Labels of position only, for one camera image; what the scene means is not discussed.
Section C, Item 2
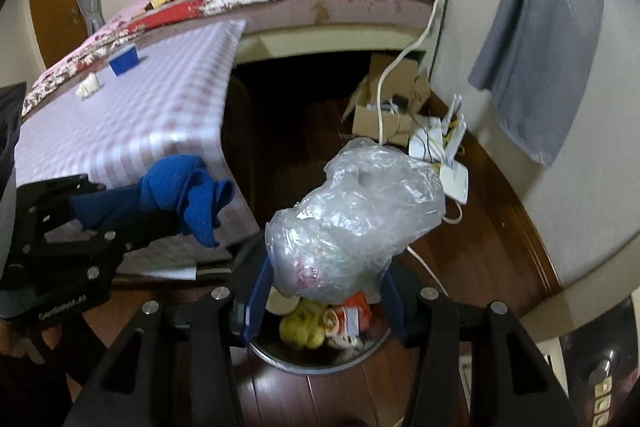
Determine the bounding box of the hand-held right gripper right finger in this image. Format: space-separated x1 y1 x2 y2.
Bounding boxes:
380 269 583 427

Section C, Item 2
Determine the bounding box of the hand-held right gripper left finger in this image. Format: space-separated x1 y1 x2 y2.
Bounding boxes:
62 252 281 427

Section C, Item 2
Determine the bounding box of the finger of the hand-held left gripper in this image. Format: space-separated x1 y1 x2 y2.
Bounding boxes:
15 174 108 235
27 209 193 284

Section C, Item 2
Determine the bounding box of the beige paper cup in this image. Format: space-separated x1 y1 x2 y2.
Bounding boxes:
266 289 302 319

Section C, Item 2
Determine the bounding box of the small printed carton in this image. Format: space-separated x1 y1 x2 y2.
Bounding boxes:
322 291 374 339

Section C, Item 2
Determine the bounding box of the yellow cloth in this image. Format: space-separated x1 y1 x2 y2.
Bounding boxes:
278 299 329 351

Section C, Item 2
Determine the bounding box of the dark blue cloth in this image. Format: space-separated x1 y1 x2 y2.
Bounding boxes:
69 154 236 250

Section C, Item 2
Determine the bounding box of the black trash bin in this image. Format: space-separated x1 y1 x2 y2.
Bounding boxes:
247 267 394 376

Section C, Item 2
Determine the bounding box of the clear plastic bag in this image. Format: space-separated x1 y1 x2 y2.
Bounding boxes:
264 138 447 303

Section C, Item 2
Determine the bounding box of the white crumpled tissue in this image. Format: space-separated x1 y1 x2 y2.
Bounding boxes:
75 73 102 100

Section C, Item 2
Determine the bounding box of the white flat modem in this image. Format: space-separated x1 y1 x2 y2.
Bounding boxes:
439 158 469 204

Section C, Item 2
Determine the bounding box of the blue cup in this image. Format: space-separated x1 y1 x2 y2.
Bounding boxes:
108 47 140 77

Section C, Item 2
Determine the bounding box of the white router with antennas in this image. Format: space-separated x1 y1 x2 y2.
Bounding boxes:
408 94 466 160

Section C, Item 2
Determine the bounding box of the brown wooden door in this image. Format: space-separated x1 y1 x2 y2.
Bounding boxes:
27 0 89 68

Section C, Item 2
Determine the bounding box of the brown cardboard box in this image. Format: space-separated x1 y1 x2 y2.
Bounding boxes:
342 54 432 148

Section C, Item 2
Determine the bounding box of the beige socket strip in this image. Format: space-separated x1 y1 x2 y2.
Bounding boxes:
592 376 615 427

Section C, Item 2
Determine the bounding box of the grey hanging towel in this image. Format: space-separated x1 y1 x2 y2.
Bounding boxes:
468 0 607 168

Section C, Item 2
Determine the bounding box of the white floor cable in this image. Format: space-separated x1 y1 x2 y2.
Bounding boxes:
406 201 464 295

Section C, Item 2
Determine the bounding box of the white hanging cable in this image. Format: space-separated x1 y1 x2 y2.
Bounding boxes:
377 0 449 146

